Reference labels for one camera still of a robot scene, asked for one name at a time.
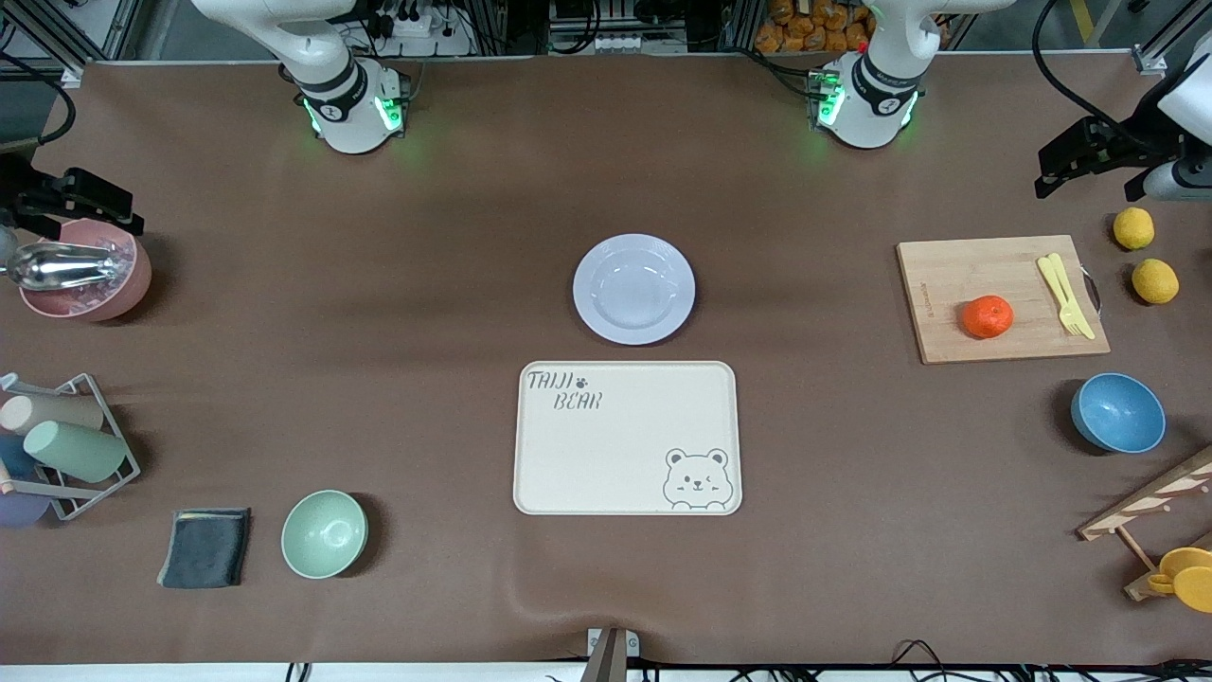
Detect white round plate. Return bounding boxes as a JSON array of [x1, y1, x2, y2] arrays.
[[572, 233, 697, 346]]

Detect pink bowl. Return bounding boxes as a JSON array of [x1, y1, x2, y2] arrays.
[[19, 218, 152, 323]]

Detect yellow lemon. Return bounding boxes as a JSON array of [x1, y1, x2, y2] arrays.
[[1113, 206, 1156, 251], [1132, 258, 1181, 306]]

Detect silver metal scoop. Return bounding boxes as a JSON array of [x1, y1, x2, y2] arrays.
[[5, 242, 130, 292]]

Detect clear ice cubes heap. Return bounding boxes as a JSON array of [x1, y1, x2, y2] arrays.
[[33, 237, 136, 315]]

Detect yellow plastic knife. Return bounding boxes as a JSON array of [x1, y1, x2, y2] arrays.
[[1047, 252, 1096, 341]]

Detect yellow plastic fork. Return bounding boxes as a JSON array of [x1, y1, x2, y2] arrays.
[[1037, 255, 1086, 338]]

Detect wooden cutting board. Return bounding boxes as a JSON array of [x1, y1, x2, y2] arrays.
[[897, 235, 1111, 365]]

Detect beige cup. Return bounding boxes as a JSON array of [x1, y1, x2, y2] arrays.
[[0, 393, 105, 437]]

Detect light green cup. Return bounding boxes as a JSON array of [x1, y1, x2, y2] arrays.
[[23, 420, 129, 484]]

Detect blue bowl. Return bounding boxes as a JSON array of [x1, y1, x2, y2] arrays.
[[1071, 372, 1167, 455]]

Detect blue cup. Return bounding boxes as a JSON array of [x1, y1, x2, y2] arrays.
[[0, 434, 41, 480]]

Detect orange fruit pile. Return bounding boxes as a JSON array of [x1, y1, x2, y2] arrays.
[[756, 0, 877, 55]]

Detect purple cup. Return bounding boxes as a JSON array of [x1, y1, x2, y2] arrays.
[[0, 491, 53, 529]]

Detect wooden dish rack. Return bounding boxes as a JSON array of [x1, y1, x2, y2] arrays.
[[1078, 445, 1212, 602]]

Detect dark grey folded cloth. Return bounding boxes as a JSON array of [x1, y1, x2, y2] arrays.
[[156, 508, 252, 590]]

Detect white power strip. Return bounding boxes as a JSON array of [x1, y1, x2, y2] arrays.
[[374, 8, 474, 58]]

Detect light green bowl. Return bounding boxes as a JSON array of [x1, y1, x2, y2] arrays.
[[281, 490, 368, 580]]

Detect yellow cup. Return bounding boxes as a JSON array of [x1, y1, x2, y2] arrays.
[[1148, 547, 1212, 593], [1172, 565, 1212, 614]]

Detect cream bear print tray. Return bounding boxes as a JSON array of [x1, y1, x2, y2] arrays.
[[512, 360, 743, 516]]

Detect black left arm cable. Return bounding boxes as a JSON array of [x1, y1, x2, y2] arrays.
[[1030, 0, 1180, 153]]

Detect aluminium frame post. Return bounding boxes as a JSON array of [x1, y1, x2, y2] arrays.
[[0, 0, 143, 88], [1127, 0, 1212, 77]]

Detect grey wire cup rack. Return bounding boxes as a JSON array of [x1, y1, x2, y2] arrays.
[[0, 372, 143, 522]]

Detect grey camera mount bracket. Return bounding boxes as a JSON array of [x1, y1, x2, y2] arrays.
[[579, 627, 641, 682]]

